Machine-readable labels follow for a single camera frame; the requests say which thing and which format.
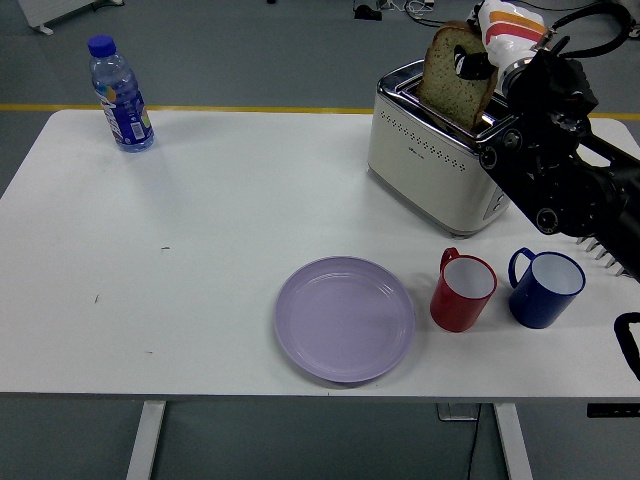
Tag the metal toast rack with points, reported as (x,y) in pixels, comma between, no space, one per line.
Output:
(602,255)

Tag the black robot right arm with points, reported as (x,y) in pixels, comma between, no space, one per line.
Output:
(565,165)

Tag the cream and chrome toaster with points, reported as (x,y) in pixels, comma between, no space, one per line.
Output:
(430,175)

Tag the clear water bottle blue cap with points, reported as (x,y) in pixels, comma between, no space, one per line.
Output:
(122,107)

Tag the white table leg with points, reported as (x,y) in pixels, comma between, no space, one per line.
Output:
(146,440)
(514,440)

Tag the bread slice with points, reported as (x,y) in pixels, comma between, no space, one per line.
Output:
(450,92)

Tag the red mug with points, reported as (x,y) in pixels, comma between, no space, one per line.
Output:
(457,310)

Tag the white floor heater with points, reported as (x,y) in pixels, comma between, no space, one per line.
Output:
(55,10)

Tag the white cart with wheel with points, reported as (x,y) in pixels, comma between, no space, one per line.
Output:
(634,30)

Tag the clear plastic bracket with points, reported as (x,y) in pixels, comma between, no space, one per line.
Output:
(457,412)

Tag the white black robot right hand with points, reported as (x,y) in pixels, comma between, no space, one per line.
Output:
(510,30)

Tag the black table control panel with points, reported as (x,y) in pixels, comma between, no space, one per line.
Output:
(612,410)

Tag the purple plate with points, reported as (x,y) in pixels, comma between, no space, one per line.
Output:
(344,320)

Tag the blue mug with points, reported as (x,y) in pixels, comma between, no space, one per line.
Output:
(537,305)

